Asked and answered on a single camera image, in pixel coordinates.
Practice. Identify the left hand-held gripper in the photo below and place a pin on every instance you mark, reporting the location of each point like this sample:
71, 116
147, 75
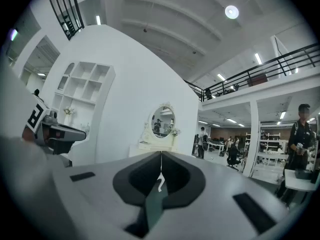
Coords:
37, 119

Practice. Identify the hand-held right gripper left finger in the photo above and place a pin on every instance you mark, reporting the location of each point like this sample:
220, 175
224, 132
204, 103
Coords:
100, 196

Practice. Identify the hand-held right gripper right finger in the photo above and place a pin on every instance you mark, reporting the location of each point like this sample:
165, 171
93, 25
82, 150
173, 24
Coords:
212, 196

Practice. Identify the cream ornate dressing table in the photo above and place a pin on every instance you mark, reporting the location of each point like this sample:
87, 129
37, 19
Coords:
150, 146

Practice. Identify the person's left forearm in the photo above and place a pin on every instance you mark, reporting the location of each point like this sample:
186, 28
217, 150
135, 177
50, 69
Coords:
26, 135

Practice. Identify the black office chair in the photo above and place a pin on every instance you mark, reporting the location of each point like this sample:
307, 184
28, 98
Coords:
233, 156

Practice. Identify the clear glass vase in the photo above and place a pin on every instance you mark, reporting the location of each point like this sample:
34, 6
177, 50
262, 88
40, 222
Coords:
175, 140

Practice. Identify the white storage rack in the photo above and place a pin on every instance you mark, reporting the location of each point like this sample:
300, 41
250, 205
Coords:
275, 156

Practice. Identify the blue white flower bouquet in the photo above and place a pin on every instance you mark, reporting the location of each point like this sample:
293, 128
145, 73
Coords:
175, 131

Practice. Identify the white round-edged table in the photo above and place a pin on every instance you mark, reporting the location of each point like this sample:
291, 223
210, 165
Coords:
297, 185

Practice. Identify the black box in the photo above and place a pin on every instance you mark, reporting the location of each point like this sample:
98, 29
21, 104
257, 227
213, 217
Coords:
303, 174

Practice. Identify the short black metal railing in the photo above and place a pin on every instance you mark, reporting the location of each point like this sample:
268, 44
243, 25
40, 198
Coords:
68, 30

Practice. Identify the white ceiling tube light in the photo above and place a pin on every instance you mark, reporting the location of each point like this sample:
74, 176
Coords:
98, 20
221, 77
258, 58

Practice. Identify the long black metal railing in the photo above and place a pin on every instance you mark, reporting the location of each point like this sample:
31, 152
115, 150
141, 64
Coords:
247, 77

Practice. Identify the round ceiling lamp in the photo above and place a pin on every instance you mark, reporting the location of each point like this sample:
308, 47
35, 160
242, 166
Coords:
231, 12

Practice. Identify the white wall shelf unit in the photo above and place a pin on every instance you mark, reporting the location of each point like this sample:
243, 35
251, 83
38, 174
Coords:
82, 84

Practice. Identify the oval mirror cream ornate frame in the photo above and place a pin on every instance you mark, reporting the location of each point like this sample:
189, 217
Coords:
163, 119

